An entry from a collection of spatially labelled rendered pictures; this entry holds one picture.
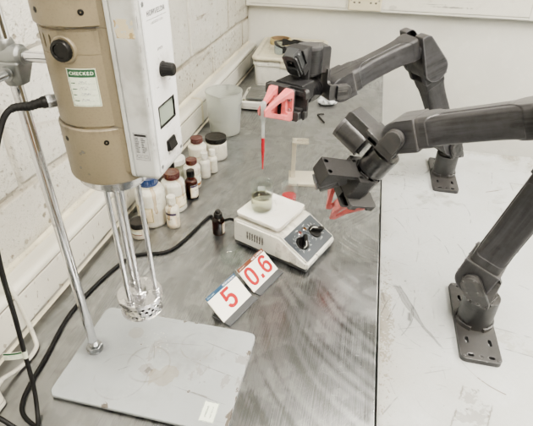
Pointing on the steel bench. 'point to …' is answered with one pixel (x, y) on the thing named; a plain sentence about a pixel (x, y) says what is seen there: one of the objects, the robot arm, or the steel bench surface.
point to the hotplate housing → (275, 241)
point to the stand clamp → (9, 63)
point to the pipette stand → (299, 171)
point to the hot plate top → (279, 213)
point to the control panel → (308, 238)
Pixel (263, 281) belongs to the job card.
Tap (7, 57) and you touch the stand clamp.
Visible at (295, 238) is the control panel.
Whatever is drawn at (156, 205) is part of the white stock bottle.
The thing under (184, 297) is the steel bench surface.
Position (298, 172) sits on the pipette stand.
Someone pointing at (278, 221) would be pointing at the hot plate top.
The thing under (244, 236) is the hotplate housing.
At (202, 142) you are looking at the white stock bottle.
